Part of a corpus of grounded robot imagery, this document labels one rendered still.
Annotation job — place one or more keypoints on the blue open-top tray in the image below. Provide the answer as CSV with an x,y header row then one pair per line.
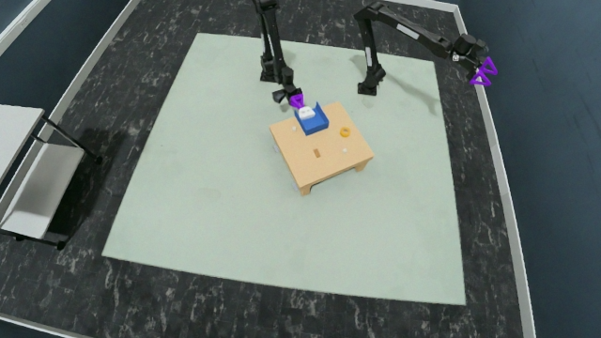
x,y
314,124

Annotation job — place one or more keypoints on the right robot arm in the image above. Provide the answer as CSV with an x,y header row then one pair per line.
x,y
272,61

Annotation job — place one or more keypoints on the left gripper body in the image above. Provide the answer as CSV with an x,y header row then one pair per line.
x,y
472,71

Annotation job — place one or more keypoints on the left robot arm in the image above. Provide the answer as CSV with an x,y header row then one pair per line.
x,y
437,45

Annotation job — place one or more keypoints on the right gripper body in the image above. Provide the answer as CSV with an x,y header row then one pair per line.
x,y
296,91

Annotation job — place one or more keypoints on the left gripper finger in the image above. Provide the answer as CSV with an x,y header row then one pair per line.
x,y
479,73
488,61

